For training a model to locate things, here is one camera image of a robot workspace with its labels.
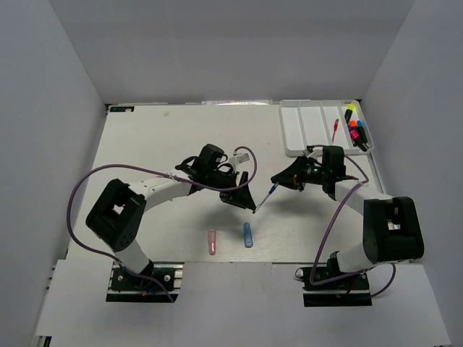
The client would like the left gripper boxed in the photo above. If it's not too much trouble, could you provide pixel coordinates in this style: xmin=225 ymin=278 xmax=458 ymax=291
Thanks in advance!
xmin=206 ymin=169 xmax=255 ymax=210

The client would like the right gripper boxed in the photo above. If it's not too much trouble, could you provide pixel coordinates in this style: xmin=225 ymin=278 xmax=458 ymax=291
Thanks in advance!
xmin=271 ymin=155 xmax=328 ymax=192

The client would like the blue pen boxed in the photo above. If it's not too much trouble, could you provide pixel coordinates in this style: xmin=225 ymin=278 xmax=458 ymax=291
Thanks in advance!
xmin=252 ymin=182 xmax=279 ymax=214

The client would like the red pen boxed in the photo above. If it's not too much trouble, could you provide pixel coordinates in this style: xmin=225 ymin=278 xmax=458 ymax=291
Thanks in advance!
xmin=331 ymin=118 xmax=339 ymax=144

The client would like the pink highlighter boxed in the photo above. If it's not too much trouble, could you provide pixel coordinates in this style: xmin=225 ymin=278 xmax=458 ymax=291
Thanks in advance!
xmin=349 ymin=129 xmax=362 ymax=147

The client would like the yellow highlighter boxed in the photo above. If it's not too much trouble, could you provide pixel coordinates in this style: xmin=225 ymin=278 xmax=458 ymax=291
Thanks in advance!
xmin=344 ymin=103 xmax=354 ymax=123

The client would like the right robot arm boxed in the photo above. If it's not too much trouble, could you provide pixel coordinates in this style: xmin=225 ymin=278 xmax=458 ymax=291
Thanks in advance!
xmin=271 ymin=145 xmax=425 ymax=288

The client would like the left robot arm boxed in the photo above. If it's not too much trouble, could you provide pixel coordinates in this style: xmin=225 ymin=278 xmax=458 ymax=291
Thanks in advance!
xmin=85 ymin=144 xmax=256 ymax=288

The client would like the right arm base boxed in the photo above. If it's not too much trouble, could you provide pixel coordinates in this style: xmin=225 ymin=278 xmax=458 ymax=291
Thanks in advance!
xmin=294 ymin=267 xmax=373 ymax=308

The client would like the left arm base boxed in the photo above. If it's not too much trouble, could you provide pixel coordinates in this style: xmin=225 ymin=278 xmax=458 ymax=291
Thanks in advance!
xmin=106 ymin=262 xmax=184 ymax=304

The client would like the white divided tray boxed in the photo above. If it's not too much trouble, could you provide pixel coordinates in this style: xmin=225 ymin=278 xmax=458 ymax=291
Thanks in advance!
xmin=279 ymin=100 xmax=374 ymax=157

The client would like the pink stapler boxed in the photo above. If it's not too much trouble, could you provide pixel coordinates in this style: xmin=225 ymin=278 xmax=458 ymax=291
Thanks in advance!
xmin=208 ymin=229 xmax=216 ymax=256

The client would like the blue stapler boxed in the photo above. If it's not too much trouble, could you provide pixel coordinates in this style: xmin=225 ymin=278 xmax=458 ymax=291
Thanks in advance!
xmin=243 ymin=222 xmax=253 ymax=248

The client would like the blue label sticker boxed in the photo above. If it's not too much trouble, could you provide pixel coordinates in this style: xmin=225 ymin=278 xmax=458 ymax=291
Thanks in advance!
xmin=109 ymin=106 xmax=135 ymax=113

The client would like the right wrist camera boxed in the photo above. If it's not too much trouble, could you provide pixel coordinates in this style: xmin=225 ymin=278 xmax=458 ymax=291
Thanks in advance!
xmin=303 ymin=146 xmax=318 ymax=158

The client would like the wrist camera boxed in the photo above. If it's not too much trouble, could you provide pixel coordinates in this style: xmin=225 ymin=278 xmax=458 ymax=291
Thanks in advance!
xmin=229 ymin=153 xmax=250 ymax=166
xmin=303 ymin=146 xmax=318 ymax=158

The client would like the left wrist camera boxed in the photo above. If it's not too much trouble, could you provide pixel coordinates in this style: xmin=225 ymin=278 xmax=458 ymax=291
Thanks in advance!
xmin=229 ymin=153 xmax=250 ymax=166

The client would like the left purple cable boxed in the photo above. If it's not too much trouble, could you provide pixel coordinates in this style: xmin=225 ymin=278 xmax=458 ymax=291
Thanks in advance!
xmin=67 ymin=145 xmax=258 ymax=303

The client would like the purple cable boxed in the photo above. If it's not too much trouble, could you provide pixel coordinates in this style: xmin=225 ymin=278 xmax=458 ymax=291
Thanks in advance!
xmin=305 ymin=144 xmax=397 ymax=299
xmin=67 ymin=145 xmax=258 ymax=303

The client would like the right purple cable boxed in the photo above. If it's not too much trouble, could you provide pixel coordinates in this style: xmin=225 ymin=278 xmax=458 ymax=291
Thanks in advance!
xmin=305 ymin=144 xmax=397 ymax=299

